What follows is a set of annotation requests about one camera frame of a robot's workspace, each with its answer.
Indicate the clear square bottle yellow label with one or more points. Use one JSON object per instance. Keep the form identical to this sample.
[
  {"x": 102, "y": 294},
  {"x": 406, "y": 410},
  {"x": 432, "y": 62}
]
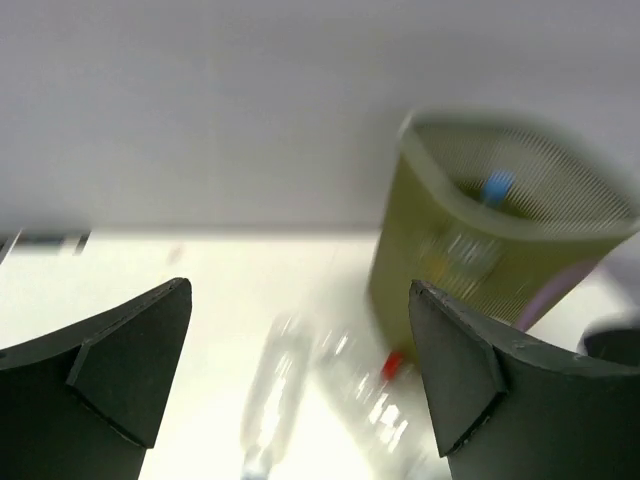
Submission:
[{"x": 458, "y": 260}]

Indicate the crushed bottle red label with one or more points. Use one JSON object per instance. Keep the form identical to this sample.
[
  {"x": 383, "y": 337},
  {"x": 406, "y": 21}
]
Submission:
[{"x": 395, "y": 367}]

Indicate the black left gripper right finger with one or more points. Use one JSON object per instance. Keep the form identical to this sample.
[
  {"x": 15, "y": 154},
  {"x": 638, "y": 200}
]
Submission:
[{"x": 506, "y": 405}]

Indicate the green mesh waste bin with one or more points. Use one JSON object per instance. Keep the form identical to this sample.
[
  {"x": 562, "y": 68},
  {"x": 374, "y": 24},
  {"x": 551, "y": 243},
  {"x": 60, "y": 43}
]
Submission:
[{"x": 568, "y": 208}]

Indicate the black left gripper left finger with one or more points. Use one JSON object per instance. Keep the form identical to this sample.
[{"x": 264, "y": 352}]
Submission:
[{"x": 87, "y": 401}]

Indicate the clear bottle blue label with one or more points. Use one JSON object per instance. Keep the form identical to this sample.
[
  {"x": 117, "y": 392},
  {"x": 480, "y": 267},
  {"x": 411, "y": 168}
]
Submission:
[{"x": 496, "y": 188}]

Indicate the clear ribbed bottle blue cap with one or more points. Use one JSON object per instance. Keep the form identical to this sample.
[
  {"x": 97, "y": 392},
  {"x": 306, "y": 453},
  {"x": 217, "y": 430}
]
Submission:
[{"x": 388, "y": 421}]

